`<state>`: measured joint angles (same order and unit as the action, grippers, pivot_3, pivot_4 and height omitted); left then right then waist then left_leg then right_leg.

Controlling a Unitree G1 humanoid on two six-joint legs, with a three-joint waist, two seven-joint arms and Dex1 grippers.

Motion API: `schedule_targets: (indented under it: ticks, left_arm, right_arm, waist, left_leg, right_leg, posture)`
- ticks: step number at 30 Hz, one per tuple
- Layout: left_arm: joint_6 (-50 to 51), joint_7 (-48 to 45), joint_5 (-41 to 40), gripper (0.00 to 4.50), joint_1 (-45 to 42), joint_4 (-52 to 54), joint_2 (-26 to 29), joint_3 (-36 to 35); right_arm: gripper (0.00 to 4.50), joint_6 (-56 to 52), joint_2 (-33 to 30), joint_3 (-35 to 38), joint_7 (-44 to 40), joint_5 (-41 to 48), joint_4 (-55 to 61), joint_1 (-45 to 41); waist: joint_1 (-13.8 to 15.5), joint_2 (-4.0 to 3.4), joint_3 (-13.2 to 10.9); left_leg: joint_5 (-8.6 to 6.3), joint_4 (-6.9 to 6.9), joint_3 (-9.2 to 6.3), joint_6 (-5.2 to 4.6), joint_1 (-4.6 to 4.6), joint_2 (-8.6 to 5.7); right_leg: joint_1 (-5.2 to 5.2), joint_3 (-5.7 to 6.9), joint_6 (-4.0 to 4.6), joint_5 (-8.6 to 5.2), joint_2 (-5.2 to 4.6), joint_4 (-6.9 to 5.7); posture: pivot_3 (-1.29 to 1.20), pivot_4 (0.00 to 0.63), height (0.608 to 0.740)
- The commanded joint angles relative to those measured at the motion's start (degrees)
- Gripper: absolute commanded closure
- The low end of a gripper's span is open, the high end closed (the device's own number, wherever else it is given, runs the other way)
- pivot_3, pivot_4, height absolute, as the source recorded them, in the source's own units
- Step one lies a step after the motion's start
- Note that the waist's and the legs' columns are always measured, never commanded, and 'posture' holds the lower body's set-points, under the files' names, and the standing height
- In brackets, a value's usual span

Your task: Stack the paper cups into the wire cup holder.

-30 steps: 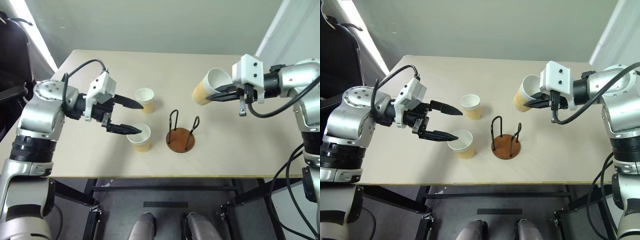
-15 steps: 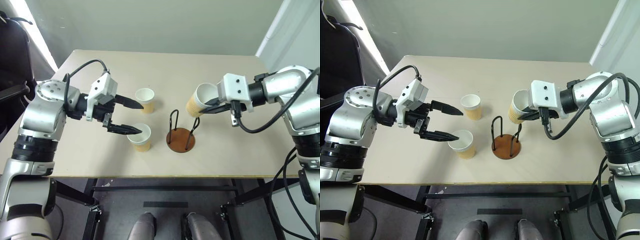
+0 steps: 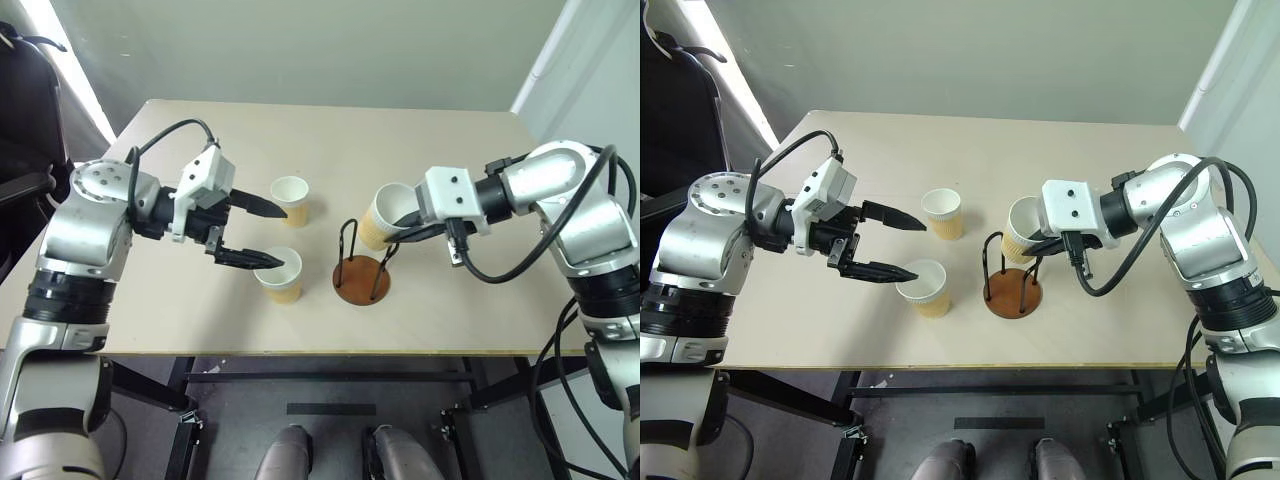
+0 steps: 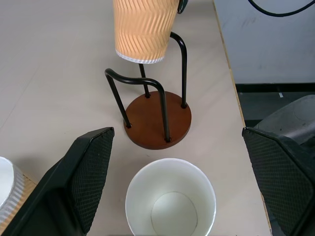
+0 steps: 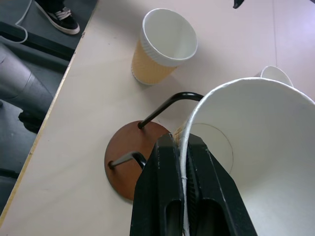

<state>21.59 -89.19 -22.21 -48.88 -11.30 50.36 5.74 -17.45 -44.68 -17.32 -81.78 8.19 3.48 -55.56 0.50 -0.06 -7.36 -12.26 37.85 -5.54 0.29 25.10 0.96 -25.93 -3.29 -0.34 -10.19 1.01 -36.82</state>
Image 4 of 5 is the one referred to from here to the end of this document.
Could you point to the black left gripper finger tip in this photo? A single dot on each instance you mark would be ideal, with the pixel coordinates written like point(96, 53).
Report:
point(182, 6)

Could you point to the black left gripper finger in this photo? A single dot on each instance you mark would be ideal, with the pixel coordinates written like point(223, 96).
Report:
point(283, 177)
point(78, 186)

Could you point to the tan ribbed paper cup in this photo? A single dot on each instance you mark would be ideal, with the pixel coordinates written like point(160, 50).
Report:
point(11, 194)
point(144, 29)

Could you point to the white paper cup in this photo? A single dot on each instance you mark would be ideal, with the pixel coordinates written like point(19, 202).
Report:
point(171, 199)

